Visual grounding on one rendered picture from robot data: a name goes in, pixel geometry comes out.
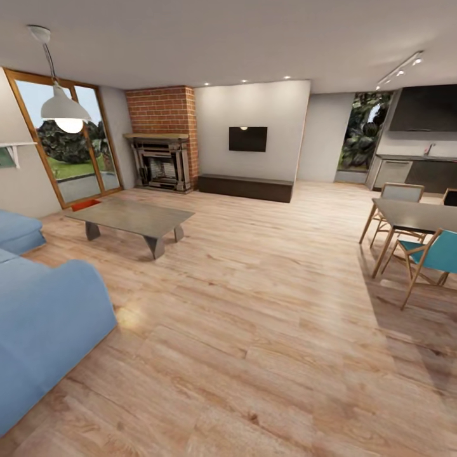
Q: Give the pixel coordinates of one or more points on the room light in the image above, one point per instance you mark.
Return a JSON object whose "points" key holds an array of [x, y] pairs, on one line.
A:
{"points": [[59, 106]]}

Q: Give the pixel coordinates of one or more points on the sofa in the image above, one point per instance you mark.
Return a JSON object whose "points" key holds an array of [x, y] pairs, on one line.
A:
{"points": [[50, 319]]}

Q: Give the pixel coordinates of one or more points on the coffee table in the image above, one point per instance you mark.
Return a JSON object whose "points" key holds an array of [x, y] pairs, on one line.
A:
{"points": [[150, 221]]}

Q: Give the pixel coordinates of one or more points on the wall mounted tv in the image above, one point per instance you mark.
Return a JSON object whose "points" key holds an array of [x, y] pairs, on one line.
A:
{"points": [[248, 139]]}

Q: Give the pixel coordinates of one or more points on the wood fireplace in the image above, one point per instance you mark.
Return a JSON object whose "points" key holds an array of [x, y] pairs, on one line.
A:
{"points": [[162, 164]]}

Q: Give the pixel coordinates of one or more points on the door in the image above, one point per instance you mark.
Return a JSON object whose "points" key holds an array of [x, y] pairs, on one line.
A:
{"points": [[80, 166]]}

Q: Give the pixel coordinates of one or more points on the storage box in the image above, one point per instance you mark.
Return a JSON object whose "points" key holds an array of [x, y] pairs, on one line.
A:
{"points": [[84, 205]]}

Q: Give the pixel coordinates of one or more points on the fixed window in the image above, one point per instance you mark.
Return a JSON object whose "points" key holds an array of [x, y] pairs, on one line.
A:
{"points": [[367, 120]]}

